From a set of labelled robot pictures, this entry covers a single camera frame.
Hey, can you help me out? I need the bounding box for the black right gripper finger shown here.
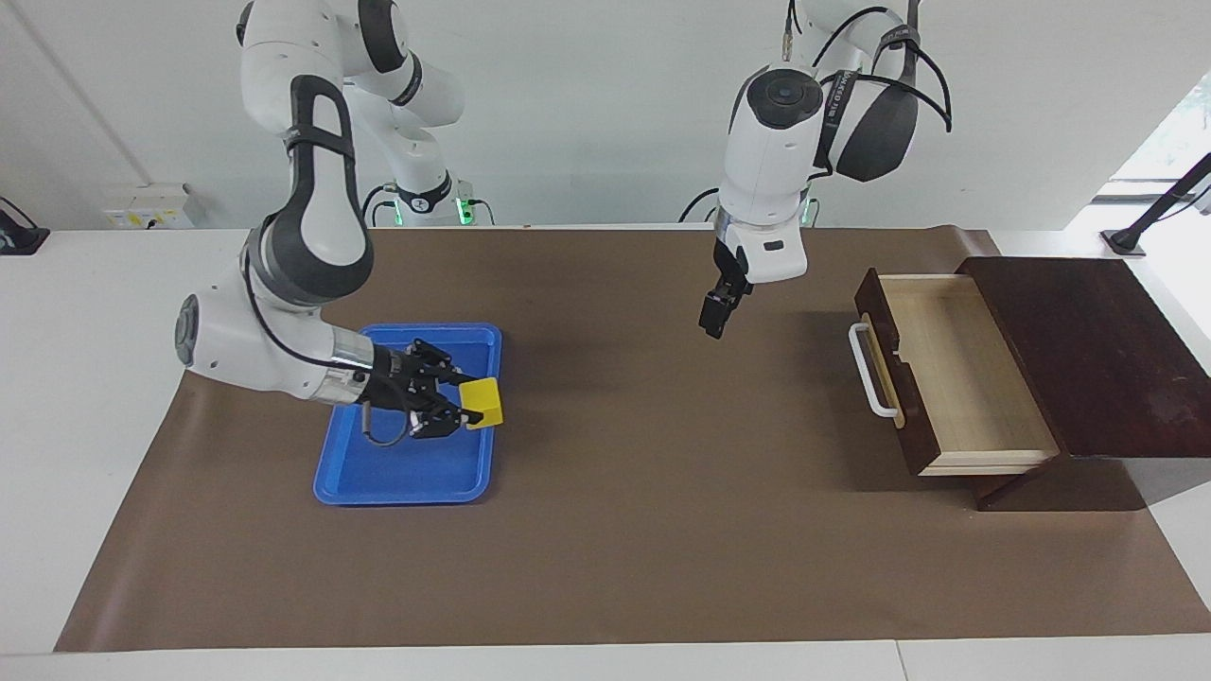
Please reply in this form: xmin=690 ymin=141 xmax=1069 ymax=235
xmin=413 ymin=397 xmax=471 ymax=441
xmin=409 ymin=338 xmax=482 ymax=387

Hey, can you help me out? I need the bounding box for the yellow block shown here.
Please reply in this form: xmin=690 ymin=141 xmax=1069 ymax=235
xmin=464 ymin=378 xmax=505 ymax=430

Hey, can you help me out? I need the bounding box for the wooden drawer with white handle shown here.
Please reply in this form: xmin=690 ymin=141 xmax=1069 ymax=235
xmin=849 ymin=268 xmax=1061 ymax=477

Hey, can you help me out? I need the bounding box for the blue plastic tray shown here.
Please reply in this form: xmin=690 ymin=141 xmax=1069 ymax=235
xmin=313 ymin=323 xmax=503 ymax=506

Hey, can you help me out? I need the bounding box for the brown table mat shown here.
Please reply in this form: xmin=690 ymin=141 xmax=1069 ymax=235
xmin=54 ymin=225 xmax=1211 ymax=654

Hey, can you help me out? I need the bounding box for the dark wooden cabinet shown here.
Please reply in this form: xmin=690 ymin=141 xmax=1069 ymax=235
xmin=956 ymin=255 xmax=1211 ymax=512

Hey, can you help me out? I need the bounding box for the black desk clamp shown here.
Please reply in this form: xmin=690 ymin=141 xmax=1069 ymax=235
xmin=0 ymin=196 xmax=50 ymax=256

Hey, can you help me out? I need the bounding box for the black angled stand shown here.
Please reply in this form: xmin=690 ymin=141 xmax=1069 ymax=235
xmin=1100 ymin=151 xmax=1211 ymax=258

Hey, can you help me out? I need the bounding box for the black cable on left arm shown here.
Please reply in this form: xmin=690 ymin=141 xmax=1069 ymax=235
xmin=783 ymin=0 xmax=953 ymax=133

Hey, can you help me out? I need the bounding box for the white wall socket box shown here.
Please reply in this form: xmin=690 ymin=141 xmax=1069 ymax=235
xmin=101 ymin=183 xmax=204 ymax=230

